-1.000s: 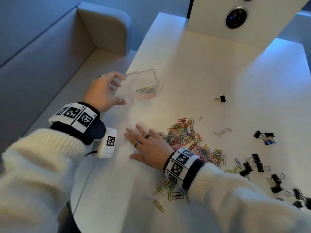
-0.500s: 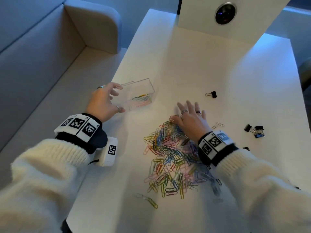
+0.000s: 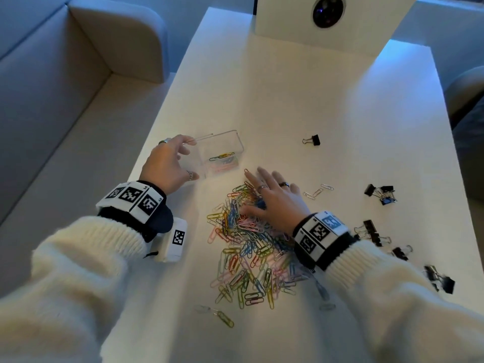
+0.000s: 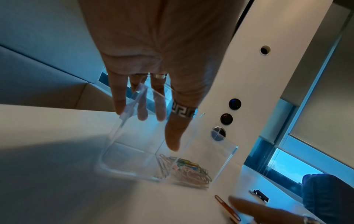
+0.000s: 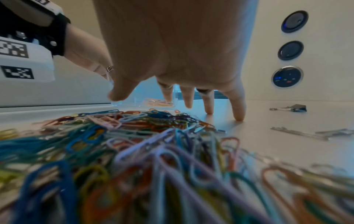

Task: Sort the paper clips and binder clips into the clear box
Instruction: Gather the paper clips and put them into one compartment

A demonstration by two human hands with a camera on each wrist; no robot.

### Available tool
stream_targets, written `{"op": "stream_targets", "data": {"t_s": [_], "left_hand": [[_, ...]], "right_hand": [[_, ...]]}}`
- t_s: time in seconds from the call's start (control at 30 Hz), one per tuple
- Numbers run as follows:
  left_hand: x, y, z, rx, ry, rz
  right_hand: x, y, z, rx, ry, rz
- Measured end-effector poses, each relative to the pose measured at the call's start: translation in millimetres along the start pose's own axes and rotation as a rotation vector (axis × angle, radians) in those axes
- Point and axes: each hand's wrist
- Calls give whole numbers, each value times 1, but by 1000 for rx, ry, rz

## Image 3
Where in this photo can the person's right hand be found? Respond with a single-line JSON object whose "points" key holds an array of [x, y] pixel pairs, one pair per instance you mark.
{"points": [[281, 207]]}

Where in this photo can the person's left hand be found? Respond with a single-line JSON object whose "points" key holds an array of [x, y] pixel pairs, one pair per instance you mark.
{"points": [[164, 170]]}

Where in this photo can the pile of coloured paper clips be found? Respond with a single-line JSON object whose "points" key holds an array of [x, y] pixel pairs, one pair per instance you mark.
{"points": [[224, 159], [242, 253]]}

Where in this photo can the transparent box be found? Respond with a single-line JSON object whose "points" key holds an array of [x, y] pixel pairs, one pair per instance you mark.
{"points": [[227, 141]]}

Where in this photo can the single black binder clip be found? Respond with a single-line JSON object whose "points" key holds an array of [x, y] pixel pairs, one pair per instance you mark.
{"points": [[315, 140]]}

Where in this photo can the group of black binder clips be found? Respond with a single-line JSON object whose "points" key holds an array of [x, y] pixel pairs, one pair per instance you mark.
{"points": [[370, 189]]}

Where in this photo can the person's left forearm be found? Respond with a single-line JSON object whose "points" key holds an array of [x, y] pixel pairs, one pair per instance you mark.
{"points": [[68, 291]]}

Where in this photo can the left marker wristband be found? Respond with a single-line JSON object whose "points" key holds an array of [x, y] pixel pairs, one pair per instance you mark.
{"points": [[132, 200]]}

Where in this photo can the marker wristband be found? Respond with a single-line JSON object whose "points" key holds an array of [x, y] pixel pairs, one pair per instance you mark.
{"points": [[132, 200], [317, 234]]}

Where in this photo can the right marker wristband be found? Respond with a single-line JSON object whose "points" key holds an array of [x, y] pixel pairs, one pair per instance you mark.
{"points": [[317, 234]]}

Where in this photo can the long beige sofa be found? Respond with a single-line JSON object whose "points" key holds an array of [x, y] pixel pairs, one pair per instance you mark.
{"points": [[56, 109]]}

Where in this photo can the white socket panel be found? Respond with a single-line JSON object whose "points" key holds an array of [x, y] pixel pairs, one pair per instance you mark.
{"points": [[283, 18]]}

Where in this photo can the silver-rimmed round socket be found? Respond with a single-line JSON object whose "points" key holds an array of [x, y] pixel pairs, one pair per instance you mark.
{"points": [[328, 11]]}

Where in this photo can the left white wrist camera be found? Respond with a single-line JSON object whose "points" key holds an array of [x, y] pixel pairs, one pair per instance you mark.
{"points": [[174, 245]]}

